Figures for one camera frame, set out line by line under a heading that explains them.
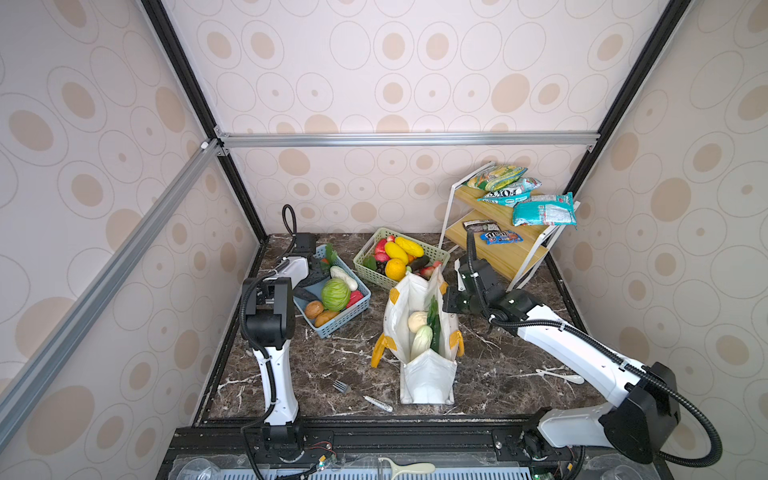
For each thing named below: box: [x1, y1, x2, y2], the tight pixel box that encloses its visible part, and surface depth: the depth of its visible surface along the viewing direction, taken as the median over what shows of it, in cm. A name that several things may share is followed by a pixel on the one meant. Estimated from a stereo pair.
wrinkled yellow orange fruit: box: [385, 258, 406, 281], surface depth 99 cm
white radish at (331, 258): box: [326, 243, 358, 291], surface depth 102 cm
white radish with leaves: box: [410, 295, 439, 361], surface depth 87 cm
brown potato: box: [305, 300, 324, 319], surface depth 93 cm
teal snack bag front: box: [512, 192, 577, 226], surface depth 77 cm
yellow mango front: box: [384, 241, 409, 264], surface depth 108 cm
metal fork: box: [332, 379, 351, 395], surface depth 85 cm
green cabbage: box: [321, 278, 351, 312], surface depth 90 cm
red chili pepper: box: [346, 290, 364, 309], surface depth 95 cm
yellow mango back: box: [395, 236, 425, 257], surface depth 108 cm
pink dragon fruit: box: [374, 238, 390, 262], surface depth 111 cm
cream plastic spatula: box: [378, 457, 436, 480], surface depth 72 cm
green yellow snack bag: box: [464, 165, 528, 192], surface depth 83 cm
